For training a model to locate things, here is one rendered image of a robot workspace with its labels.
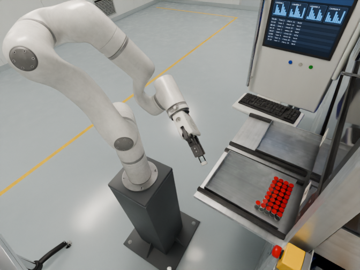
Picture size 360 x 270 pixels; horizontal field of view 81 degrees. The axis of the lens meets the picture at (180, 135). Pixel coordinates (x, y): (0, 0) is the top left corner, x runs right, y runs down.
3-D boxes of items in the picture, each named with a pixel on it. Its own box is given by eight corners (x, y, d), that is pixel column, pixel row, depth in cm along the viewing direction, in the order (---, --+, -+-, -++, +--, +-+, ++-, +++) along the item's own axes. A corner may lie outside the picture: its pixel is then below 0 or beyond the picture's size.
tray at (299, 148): (334, 145, 112) (337, 141, 109) (324, 182, 98) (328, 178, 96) (270, 124, 127) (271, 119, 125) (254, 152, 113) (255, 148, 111)
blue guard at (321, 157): (359, 32, 178) (371, 8, 165) (295, 226, 75) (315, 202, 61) (358, 31, 179) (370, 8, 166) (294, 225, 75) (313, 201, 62)
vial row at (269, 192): (276, 182, 100) (279, 177, 96) (262, 213, 90) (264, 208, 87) (272, 180, 101) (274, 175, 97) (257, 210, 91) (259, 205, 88)
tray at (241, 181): (294, 184, 99) (297, 180, 96) (276, 231, 85) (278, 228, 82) (229, 154, 114) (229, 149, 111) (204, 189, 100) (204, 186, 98)
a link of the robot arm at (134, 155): (120, 167, 93) (101, 129, 76) (116, 139, 105) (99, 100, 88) (147, 159, 95) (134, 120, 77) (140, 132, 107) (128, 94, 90)
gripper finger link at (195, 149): (192, 136, 73) (200, 154, 71) (195, 137, 76) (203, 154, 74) (184, 141, 74) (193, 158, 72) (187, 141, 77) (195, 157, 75)
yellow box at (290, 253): (304, 261, 70) (312, 255, 65) (298, 282, 66) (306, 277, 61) (281, 247, 74) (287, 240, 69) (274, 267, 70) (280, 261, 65)
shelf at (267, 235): (334, 142, 116) (336, 140, 115) (301, 261, 79) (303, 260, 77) (250, 114, 137) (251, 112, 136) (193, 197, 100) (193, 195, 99)
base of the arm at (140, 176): (114, 182, 109) (102, 160, 96) (137, 156, 120) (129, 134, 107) (143, 198, 102) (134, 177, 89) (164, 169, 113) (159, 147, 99)
